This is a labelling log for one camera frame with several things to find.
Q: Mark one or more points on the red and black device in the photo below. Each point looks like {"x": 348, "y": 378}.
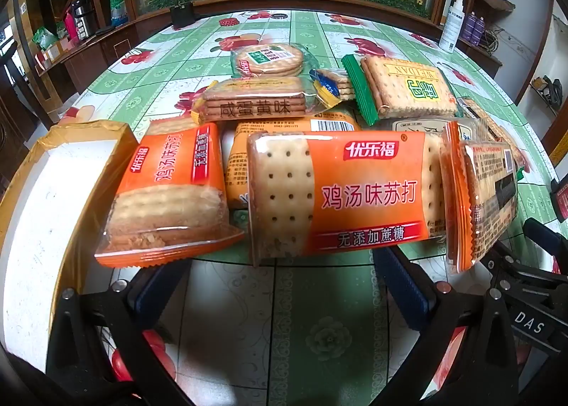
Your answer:
{"x": 560, "y": 202}

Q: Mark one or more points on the small black device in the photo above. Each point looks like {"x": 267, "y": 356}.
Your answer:
{"x": 183, "y": 14}

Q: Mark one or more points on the purple bottle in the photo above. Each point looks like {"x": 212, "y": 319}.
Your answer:
{"x": 479, "y": 31}
{"x": 468, "y": 29}

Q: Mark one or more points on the pink bottle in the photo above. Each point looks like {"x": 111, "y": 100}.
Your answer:
{"x": 71, "y": 26}

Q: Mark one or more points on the clear dark-striped cracker packet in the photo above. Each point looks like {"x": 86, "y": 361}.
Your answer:
{"x": 488, "y": 122}

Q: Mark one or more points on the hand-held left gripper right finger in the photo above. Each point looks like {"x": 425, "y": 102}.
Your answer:
{"x": 401, "y": 290}

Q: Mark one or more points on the green fruit-print tablecloth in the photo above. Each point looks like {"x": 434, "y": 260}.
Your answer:
{"x": 310, "y": 335}

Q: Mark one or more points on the wooden sideboard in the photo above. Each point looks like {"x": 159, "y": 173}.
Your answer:
{"x": 88, "y": 51}

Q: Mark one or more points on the white plastic bottle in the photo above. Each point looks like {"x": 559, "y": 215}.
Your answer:
{"x": 452, "y": 24}

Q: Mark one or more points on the orange soda cracker packet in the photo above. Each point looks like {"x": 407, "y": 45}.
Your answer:
{"x": 288, "y": 125}
{"x": 168, "y": 193}
{"x": 483, "y": 206}
{"x": 355, "y": 202}

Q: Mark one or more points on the green cracker packet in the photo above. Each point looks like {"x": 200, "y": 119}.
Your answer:
{"x": 408, "y": 86}

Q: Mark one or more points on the yellow sandwich biscuit packet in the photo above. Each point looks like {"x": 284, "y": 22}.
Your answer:
{"x": 253, "y": 100}

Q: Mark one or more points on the yellow taped cardboard box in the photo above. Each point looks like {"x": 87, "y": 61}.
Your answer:
{"x": 49, "y": 219}

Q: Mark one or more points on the white biscuit packet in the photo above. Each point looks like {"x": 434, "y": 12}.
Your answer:
{"x": 412, "y": 127}

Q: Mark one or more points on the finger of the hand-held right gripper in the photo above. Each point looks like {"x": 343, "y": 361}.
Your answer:
{"x": 548, "y": 235}
{"x": 510, "y": 273}

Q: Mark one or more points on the blue-edged cracker packet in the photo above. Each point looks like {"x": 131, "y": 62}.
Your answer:
{"x": 333, "y": 86}

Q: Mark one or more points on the steel thermos pot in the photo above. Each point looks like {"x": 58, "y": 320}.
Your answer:
{"x": 83, "y": 15}

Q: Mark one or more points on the round cracker packet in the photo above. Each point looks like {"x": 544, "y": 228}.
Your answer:
{"x": 266, "y": 61}

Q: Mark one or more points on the blue-green plastic bag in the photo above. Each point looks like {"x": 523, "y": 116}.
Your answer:
{"x": 119, "y": 6}

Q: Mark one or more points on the green snack bag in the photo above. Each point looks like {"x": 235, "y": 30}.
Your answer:
{"x": 44, "y": 38}

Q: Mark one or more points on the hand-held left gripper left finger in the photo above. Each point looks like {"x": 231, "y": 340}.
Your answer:
{"x": 148, "y": 297}

